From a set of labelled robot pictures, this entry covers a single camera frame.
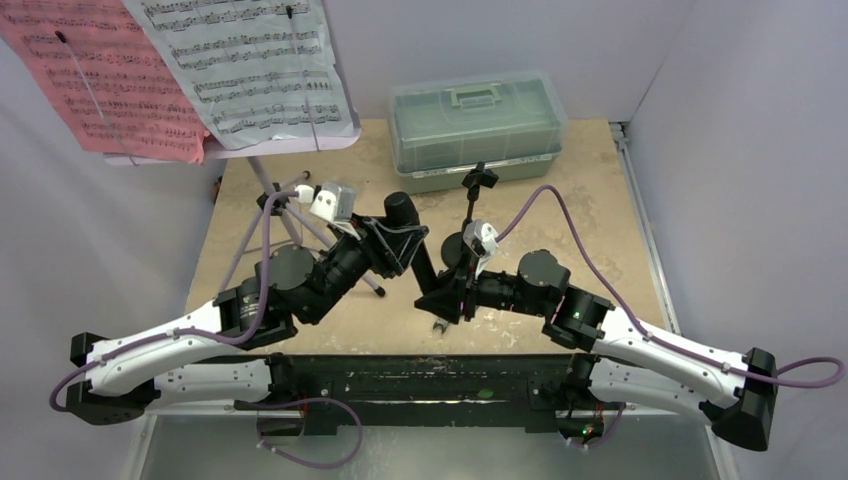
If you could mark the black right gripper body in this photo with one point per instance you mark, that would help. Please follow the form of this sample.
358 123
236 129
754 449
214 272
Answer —
468 287

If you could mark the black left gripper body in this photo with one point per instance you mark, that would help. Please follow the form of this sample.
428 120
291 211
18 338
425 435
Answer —
345 261

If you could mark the black clarinet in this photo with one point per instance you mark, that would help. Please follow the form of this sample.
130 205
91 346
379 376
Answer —
402 218

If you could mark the black round disc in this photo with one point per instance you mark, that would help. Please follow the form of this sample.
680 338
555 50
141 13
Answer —
480 176

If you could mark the white perforated music stand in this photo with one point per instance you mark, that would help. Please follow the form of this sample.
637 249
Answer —
265 179

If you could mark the white sheet music page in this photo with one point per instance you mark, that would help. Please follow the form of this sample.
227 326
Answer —
252 73

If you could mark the pink sheet music page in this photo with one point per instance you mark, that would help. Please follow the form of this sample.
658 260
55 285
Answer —
104 78

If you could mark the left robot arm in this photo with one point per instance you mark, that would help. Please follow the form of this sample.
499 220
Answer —
196 357

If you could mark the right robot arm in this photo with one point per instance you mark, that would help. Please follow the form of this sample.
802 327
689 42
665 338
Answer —
617 359

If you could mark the clear green storage box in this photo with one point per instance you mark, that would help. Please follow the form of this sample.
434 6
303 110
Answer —
513 122

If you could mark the blue handled pliers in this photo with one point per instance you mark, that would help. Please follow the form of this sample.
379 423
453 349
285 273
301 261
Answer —
440 326

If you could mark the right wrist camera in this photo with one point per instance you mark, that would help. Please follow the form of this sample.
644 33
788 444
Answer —
481 238

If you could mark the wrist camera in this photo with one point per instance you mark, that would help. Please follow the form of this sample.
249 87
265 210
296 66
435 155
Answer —
481 238
330 202

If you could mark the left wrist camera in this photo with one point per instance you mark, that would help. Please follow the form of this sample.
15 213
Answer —
330 202

